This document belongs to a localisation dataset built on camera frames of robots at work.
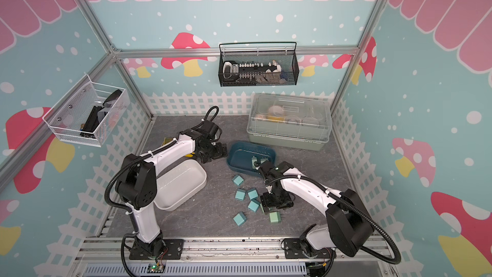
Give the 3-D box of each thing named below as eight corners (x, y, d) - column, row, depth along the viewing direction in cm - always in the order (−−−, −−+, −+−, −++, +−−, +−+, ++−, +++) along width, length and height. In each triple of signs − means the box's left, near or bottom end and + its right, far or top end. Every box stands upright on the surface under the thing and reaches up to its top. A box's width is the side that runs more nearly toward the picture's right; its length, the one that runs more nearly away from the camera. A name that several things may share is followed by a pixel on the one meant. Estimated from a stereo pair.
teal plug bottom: (238, 227, 81) (238, 226, 79) (233, 218, 84) (232, 217, 82) (247, 220, 83) (247, 219, 81) (241, 212, 85) (241, 210, 83)
